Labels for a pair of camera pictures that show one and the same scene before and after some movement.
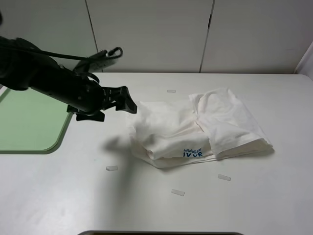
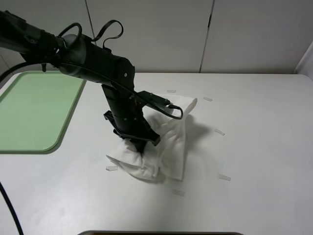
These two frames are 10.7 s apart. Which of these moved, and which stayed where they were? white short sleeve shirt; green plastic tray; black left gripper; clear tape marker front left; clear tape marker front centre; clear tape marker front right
Moved: white short sleeve shirt; black left gripper
Stayed: clear tape marker front right; green plastic tray; clear tape marker front centre; clear tape marker front left
